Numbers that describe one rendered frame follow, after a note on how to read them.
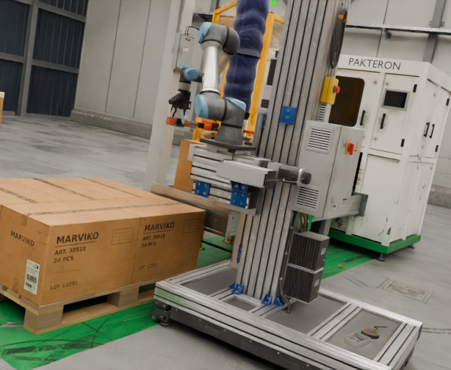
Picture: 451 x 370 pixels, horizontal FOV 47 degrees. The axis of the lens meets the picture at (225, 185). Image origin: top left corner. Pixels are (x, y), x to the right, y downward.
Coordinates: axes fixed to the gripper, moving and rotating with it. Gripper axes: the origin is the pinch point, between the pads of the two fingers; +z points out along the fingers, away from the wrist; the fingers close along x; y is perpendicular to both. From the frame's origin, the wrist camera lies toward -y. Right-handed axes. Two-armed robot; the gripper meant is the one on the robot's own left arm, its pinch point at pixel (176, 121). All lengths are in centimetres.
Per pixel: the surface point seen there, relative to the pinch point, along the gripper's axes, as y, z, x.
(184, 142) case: 31.5, 15.2, 17.0
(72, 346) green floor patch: -92, 107, -40
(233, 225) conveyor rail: 32, 61, -35
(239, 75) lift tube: 51, -37, -5
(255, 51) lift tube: 58, -55, -10
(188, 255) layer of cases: 9, 82, -20
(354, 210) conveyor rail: 246, 64, -33
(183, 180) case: 32, 41, 12
